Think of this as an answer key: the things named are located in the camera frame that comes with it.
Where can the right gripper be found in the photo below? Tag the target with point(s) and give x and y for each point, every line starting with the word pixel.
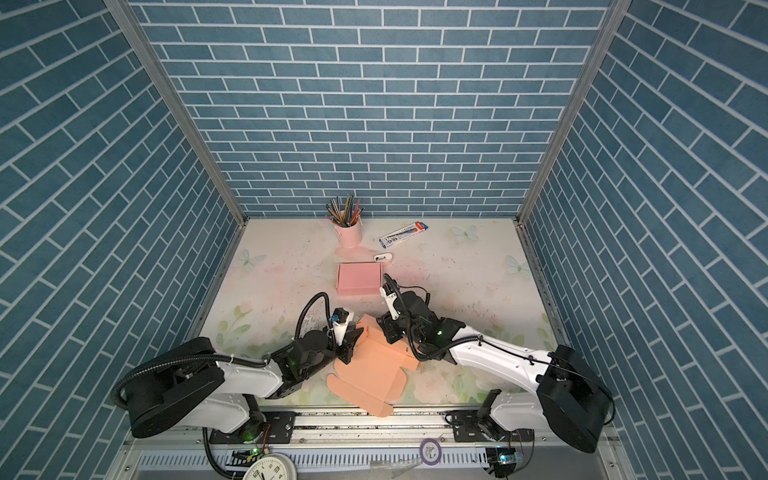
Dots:
pixel 387 326

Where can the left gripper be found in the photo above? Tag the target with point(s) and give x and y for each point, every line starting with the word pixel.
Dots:
pixel 348 345

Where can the peach paper box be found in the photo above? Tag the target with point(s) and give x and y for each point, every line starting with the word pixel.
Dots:
pixel 375 377

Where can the pink paper box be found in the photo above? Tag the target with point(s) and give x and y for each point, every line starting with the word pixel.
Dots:
pixel 359 278

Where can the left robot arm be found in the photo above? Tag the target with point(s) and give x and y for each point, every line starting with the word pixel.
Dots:
pixel 194 385

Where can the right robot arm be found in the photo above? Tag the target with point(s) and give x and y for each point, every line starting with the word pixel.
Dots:
pixel 568 397

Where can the blue white pen box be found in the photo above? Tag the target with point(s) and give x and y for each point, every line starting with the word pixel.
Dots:
pixel 389 240

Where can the pink pencil bucket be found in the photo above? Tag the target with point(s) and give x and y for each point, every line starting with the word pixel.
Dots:
pixel 349 236

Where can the coloured pencils bundle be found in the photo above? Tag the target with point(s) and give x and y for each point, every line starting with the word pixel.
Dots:
pixel 344 212

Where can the white round clock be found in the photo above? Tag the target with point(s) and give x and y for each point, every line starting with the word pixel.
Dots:
pixel 272 467

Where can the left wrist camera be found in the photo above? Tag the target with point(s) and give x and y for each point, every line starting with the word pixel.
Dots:
pixel 340 321

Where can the metal base rail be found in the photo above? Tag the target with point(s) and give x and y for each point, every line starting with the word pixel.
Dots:
pixel 339 440

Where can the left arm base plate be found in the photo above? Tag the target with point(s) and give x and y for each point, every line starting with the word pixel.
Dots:
pixel 276 428

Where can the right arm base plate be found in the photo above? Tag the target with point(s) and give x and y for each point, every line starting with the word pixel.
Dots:
pixel 468 427

